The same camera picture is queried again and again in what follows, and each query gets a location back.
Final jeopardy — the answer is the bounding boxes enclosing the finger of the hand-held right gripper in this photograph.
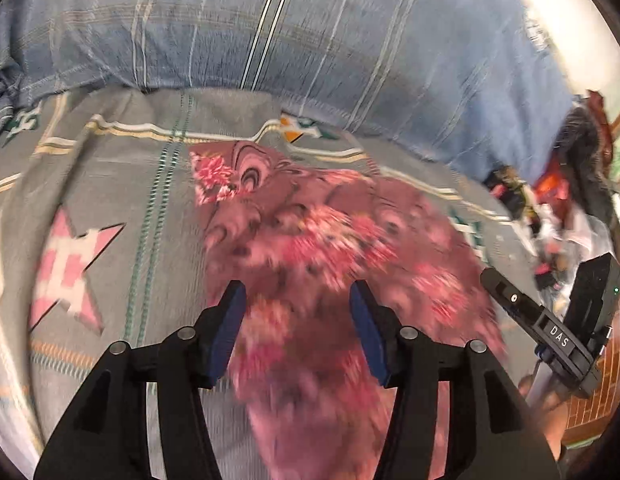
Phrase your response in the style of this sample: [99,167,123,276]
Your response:
[480,267,546,324]

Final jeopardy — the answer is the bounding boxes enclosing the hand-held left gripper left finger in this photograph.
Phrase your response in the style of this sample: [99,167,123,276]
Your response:
[34,281,247,480]

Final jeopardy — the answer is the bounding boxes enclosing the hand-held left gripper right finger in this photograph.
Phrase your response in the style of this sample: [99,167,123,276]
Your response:
[349,280,560,480]

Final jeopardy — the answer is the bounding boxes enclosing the grey patterned bedsheet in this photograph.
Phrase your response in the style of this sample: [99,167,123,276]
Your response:
[0,85,540,480]

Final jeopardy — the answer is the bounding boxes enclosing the person's right hand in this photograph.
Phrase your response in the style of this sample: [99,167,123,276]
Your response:
[518,374,571,461]

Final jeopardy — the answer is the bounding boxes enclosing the dark furry object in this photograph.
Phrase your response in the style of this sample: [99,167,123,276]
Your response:
[560,92,615,221]

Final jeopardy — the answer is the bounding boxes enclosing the red packet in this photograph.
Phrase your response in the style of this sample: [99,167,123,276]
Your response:
[534,167,570,202]

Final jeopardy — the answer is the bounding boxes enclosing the pink floral garment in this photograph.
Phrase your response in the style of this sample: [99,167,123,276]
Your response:
[190,141,508,480]

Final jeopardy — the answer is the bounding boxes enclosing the pile of small household things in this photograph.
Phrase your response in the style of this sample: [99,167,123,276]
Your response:
[482,165,615,311]

